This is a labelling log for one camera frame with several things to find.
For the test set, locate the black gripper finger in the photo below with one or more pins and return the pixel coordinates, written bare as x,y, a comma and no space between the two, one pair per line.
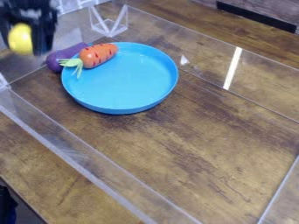
4,29
42,31

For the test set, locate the yellow toy lemon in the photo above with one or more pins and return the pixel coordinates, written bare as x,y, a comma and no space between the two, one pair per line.
20,39

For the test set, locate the blue round plastic tray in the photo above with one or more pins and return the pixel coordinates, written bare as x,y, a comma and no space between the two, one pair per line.
128,84

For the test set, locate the orange toy carrot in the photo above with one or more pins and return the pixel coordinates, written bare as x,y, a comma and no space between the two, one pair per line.
90,57

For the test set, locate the purple toy eggplant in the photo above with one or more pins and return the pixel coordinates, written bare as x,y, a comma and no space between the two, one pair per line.
61,55

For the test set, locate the clear acrylic enclosure walls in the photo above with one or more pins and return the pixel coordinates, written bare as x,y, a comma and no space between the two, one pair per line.
209,158

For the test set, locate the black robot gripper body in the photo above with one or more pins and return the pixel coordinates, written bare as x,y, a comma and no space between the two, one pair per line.
28,9

